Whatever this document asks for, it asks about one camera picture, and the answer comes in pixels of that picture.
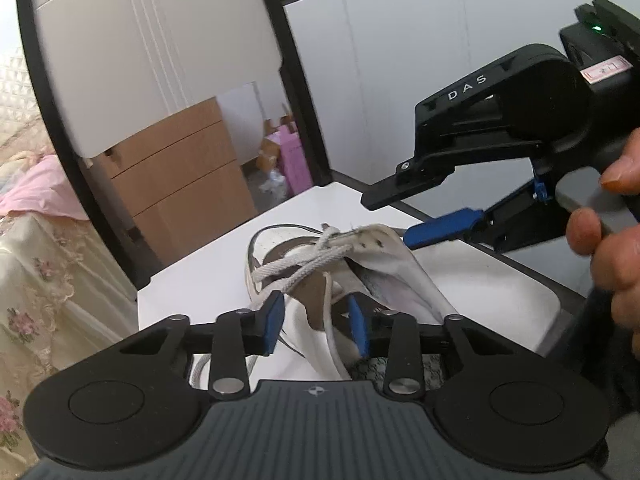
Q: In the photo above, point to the person's right hand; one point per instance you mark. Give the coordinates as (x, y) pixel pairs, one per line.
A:
(620, 270)

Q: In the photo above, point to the pink pastel duvet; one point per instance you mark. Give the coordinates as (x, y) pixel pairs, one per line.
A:
(45, 190)

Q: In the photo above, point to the white and brown sneaker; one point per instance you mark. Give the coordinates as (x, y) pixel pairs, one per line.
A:
(390, 260)

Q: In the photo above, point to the pink carton box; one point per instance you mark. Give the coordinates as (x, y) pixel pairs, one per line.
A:
(295, 160)

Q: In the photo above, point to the white chair with black frame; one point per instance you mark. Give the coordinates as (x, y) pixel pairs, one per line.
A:
(150, 35)

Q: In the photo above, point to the wooden nightstand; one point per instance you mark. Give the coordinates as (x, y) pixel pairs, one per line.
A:
(190, 185)

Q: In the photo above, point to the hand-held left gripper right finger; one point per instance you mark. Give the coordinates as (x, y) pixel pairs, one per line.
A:
(357, 325)

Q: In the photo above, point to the cream quilted bed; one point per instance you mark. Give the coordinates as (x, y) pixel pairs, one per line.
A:
(50, 285)

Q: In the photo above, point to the crumpled clear plastic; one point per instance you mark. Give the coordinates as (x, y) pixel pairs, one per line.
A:
(275, 182)

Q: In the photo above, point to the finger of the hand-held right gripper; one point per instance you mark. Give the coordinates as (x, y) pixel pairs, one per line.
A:
(425, 172)
(450, 222)

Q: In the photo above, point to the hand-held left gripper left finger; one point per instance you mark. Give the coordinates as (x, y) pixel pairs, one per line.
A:
(274, 320)

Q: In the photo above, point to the white shoelace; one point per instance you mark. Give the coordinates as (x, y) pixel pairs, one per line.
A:
(300, 265)

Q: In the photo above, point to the brown cardboard box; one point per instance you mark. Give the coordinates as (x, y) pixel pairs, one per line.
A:
(270, 152)

